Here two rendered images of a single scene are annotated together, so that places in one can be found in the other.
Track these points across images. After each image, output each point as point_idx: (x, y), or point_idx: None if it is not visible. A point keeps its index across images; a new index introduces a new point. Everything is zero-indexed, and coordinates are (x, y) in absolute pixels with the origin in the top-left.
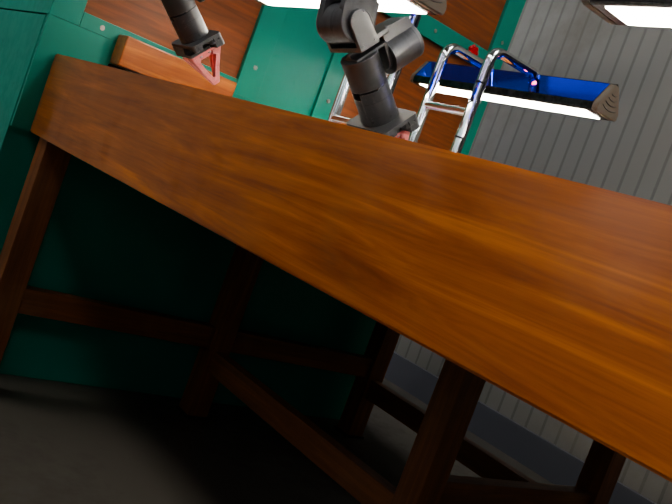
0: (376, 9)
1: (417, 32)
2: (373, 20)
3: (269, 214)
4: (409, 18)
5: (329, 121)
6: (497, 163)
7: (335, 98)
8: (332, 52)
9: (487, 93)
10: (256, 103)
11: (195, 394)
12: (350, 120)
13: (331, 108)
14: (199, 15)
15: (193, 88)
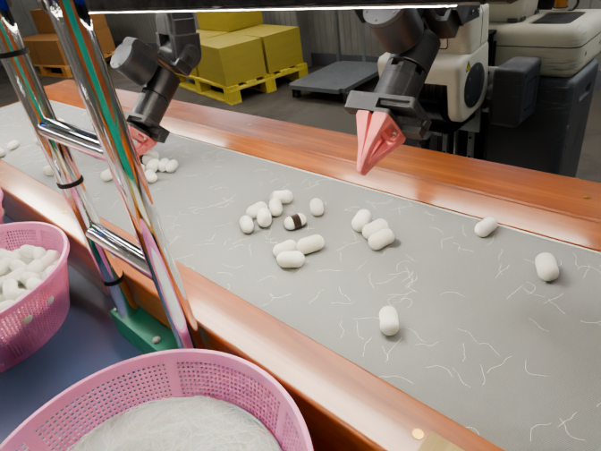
0: (157, 38)
1: (118, 47)
2: (159, 46)
3: None
4: (126, 38)
5: (186, 102)
6: (131, 91)
7: (164, 231)
8: (187, 75)
9: None
10: (230, 111)
11: None
12: (166, 130)
13: (172, 253)
14: (382, 72)
15: (292, 123)
